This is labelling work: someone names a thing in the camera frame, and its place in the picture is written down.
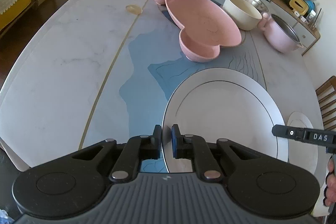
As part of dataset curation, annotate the small white plate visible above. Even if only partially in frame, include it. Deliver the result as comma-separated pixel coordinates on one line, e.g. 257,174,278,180
287,112,318,174

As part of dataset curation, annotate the large white plate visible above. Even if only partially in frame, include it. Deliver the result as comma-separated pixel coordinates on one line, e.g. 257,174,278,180
162,68,288,173

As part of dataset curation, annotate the right hand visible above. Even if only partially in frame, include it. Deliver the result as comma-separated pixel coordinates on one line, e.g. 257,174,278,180
323,157,336,207

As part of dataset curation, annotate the blue patterned table mat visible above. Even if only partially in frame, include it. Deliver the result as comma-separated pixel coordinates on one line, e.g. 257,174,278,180
80,0,280,173

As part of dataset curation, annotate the cream bowl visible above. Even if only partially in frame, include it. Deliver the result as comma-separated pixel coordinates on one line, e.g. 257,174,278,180
223,0,263,31

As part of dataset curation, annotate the yellow tissue holder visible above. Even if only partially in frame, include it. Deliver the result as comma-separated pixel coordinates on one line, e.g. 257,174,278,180
289,0,309,15

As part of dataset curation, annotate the white drawer cabinet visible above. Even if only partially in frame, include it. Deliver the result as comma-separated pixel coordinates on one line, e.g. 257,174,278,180
270,0,321,56

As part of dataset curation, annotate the pink bear-shaped plate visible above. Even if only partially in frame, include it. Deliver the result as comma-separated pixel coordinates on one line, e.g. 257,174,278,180
154,0,242,63

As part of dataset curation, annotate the wooden chair black seat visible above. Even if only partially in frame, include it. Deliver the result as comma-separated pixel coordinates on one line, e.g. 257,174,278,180
315,76,336,131

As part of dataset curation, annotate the blue globe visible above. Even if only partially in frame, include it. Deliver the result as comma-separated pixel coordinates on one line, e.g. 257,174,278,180
304,0,316,18

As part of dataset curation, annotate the pink pot with handle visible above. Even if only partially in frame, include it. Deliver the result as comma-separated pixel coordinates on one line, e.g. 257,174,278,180
257,12,304,53

